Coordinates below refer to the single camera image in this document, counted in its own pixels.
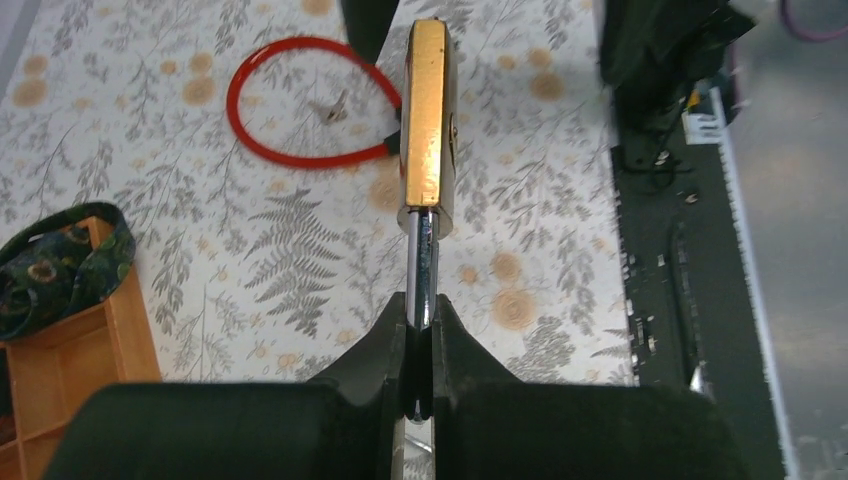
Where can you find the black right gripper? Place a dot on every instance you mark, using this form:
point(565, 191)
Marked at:
point(367, 23)

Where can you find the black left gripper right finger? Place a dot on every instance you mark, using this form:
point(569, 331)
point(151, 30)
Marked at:
point(489, 424)

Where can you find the orange compartment tray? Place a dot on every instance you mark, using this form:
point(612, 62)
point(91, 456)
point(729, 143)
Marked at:
point(72, 389)

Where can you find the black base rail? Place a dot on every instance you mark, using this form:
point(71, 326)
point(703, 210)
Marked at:
point(693, 321)

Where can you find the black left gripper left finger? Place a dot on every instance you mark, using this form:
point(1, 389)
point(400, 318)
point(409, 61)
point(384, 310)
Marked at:
point(346, 422)

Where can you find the dark rolled sock right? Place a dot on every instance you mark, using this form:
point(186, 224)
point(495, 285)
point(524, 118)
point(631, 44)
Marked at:
point(62, 265)

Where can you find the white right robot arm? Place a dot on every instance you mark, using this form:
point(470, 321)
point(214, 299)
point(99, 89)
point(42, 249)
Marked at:
point(521, 61)

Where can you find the brass padlock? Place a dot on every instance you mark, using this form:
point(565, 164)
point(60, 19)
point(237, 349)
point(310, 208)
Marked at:
point(428, 142)

